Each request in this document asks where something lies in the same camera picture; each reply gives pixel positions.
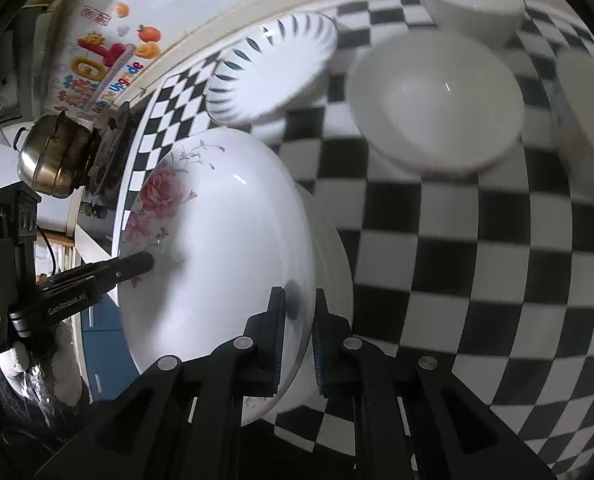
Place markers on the white gloved left hand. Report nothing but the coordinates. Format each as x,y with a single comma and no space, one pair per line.
57,377

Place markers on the large white bowl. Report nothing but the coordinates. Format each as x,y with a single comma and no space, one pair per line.
435,102

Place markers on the small white bowl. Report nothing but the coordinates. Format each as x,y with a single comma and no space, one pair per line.
491,22

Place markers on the black white checkered mat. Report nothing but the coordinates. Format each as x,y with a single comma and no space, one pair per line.
495,272

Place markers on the colourful fruit wall sticker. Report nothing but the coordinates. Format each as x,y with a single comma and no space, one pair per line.
104,52

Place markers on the white plate with pink flowers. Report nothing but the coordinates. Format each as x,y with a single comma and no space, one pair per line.
226,223

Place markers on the black gas stove burner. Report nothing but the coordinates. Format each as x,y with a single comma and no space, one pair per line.
115,131

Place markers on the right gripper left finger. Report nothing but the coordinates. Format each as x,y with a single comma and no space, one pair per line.
263,361

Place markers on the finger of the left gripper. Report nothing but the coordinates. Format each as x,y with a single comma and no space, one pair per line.
107,272

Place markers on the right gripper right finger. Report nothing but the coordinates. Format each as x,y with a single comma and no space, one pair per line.
331,363

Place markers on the white plate with blue petals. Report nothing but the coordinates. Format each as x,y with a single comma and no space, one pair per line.
272,65

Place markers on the stainless steel pot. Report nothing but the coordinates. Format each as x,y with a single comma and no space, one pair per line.
56,155

